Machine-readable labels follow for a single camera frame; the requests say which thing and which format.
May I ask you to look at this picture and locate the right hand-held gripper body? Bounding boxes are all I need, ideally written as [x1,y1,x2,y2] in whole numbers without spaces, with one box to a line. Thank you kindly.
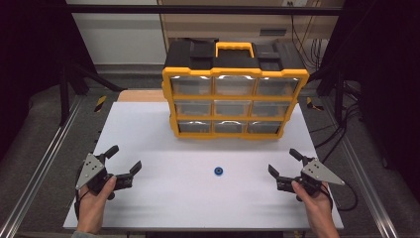
[290,157,346,202]

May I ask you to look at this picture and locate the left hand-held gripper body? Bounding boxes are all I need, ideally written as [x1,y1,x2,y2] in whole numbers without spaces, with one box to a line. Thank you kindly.
[74,152,117,201]

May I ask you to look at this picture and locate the clear plastic organizer drawer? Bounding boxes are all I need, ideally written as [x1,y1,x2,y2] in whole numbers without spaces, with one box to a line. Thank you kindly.
[169,75,212,97]

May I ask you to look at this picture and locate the yellow black organizer cabinet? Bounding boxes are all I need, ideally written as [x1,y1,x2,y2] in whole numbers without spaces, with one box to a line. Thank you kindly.
[161,39,311,141]

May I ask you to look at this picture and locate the person's right hand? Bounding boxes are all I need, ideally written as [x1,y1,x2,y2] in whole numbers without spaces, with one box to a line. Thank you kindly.
[291,180,334,222]

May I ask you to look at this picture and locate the person's left hand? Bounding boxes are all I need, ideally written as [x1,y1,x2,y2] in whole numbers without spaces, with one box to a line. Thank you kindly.
[76,176,118,231]

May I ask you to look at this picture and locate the yellow black tape strip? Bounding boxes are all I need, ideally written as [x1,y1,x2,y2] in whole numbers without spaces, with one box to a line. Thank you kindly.
[94,95,108,113]

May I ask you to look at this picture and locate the yellow tool on floor right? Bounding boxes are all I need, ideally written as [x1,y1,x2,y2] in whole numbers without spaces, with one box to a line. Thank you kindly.
[305,96,325,112]

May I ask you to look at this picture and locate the wooden board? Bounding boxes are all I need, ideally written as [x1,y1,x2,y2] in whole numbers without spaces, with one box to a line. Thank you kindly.
[117,88,166,103]

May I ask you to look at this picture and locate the black metal stand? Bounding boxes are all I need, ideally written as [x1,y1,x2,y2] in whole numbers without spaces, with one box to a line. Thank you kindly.
[58,61,128,127]
[308,63,349,124]

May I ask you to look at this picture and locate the grid of clear drawers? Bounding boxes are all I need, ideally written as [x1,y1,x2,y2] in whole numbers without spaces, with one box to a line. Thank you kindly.
[173,74,301,135]

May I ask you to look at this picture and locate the dark curtain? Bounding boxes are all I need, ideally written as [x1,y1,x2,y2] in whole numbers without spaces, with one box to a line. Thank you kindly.
[0,0,97,163]
[318,0,420,202]

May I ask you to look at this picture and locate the grey label plate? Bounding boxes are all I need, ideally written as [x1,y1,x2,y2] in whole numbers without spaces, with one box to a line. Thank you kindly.
[259,28,288,37]

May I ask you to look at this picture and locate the black horizontal bar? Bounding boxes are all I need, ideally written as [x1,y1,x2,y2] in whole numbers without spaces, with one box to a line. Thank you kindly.
[64,3,345,17]

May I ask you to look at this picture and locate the light wooden cabinet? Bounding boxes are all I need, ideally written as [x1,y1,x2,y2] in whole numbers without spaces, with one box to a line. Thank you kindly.
[157,0,345,46]

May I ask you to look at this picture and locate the left hand-held gripper cable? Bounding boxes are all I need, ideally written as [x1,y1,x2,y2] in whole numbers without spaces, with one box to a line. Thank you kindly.
[74,164,87,221]

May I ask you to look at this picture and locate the hand-held gripper cable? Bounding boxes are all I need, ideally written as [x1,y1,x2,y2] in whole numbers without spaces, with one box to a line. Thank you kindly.
[74,164,87,221]
[321,180,360,213]

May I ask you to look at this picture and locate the aluminium rail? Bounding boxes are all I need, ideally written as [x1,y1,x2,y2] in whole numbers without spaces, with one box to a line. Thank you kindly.
[321,98,400,238]
[0,95,83,238]

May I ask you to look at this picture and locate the right hand-held gripper cable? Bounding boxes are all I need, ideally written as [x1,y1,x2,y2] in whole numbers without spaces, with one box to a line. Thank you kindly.
[321,180,360,213]

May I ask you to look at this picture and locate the black floor cables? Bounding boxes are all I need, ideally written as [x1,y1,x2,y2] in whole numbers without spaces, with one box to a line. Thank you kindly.
[309,80,363,164]

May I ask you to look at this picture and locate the hanging black cables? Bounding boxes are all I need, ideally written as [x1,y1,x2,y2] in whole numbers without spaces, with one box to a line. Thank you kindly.
[287,1,331,71]

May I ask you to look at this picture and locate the white wall socket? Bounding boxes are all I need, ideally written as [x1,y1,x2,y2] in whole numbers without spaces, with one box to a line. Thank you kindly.
[281,0,310,8]

